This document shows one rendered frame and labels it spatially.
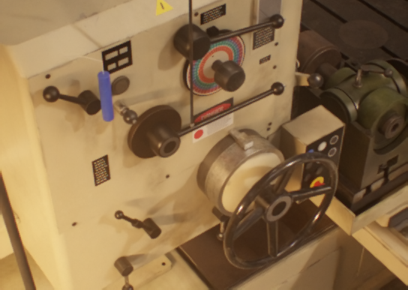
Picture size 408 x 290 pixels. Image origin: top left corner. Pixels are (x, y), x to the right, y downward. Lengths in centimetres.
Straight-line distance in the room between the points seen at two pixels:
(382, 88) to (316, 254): 81
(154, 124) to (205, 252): 106
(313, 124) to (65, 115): 80
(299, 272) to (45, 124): 155
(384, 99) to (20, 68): 121
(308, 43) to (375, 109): 35
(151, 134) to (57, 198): 26
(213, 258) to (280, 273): 26
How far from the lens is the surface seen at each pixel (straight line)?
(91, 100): 168
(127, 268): 215
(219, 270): 280
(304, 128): 223
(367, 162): 249
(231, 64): 184
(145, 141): 188
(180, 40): 175
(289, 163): 193
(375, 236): 286
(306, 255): 297
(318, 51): 260
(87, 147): 182
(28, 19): 170
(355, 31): 321
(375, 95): 246
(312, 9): 331
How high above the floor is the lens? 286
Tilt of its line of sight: 44 degrees down
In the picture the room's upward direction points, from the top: straight up
